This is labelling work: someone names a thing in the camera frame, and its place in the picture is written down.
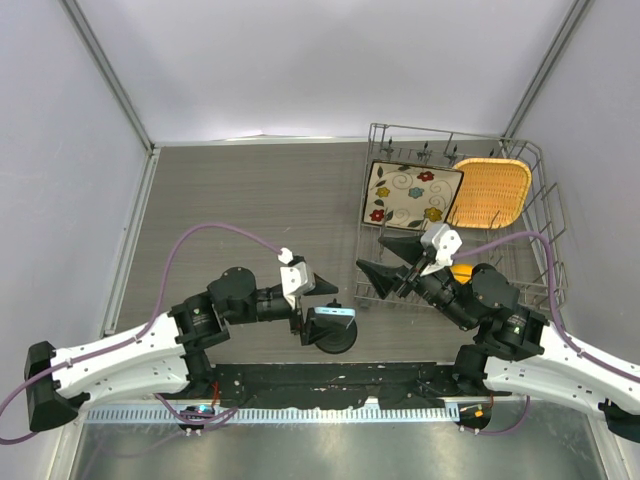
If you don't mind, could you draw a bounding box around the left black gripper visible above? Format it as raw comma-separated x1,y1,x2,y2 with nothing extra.
227,273,346,343

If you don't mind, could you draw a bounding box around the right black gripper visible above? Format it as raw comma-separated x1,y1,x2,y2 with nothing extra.
355,234,474,330

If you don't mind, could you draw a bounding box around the black phone stand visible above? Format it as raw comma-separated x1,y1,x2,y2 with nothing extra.
313,299,358,355

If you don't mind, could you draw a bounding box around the blue-cased smartphone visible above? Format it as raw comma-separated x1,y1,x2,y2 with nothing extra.
313,307,356,329

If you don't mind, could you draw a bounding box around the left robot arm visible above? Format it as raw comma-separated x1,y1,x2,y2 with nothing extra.
24,266,357,432

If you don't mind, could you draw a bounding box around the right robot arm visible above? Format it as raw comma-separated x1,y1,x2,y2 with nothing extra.
356,224,639,442

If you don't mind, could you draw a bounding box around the yellow bowl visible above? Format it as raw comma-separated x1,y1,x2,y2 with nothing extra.
450,264,474,284

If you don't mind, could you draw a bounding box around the floral square plate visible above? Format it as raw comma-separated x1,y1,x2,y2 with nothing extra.
361,160,464,231

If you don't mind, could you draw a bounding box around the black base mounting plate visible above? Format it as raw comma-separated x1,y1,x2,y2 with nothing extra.
183,362,489,410

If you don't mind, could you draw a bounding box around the orange woven basket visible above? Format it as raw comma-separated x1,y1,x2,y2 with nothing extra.
447,158,532,230

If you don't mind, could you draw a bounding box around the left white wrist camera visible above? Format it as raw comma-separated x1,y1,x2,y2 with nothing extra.
277,247,316,311

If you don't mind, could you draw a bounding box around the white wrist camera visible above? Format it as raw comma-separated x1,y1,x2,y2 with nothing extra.
420,223,462,277
277,247,316,311

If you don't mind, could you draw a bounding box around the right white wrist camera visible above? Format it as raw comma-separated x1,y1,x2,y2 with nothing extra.
420,223,462,277

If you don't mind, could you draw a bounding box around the grey wire dish rack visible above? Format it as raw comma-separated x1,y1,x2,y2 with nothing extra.
356,123,569,311

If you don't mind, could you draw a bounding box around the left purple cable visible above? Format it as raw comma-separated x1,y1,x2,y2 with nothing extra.
0,223,281,446

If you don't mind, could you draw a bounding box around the white slotted cable duct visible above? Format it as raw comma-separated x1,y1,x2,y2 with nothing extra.
85,404,459,424

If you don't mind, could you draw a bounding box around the right aluminium frame post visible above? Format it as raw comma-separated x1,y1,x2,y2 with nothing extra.
502,0,595,138

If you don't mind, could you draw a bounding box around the aluminium frame post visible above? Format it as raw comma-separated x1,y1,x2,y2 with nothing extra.
59,0,155,154
502,0,595,138

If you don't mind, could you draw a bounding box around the left aluminium frame post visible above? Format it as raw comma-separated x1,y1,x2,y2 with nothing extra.
59,0,155,154

